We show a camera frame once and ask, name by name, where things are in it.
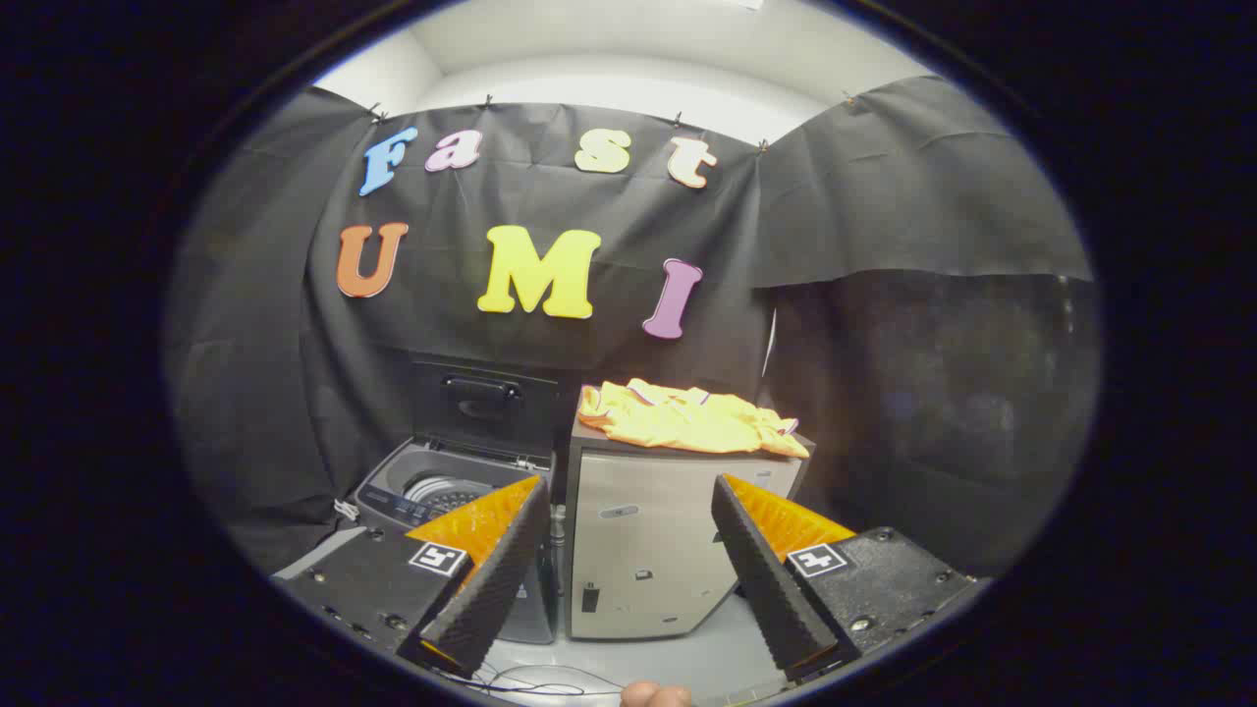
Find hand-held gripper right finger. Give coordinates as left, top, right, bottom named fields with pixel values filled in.
left=711, top=474, right=988, bottom=683

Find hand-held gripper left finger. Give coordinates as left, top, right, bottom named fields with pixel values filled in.
left=273, top=475, right=551, bottom=679

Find grey washing machine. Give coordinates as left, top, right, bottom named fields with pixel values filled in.
left=352, top=439, right=561, bottom=646

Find orange polo shirt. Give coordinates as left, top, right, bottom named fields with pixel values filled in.
left=577, top=378, right=812, bottom=460

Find grey metal cabinet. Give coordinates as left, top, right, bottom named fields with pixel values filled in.
left=565, top=412, right=816, bottom=642

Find black backdrop cloth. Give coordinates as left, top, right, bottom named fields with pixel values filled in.
left=167, top=77, right=1096, bottom=580

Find thin black cable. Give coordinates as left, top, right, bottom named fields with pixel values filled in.
left=442, top=663, right=629, bottom=700

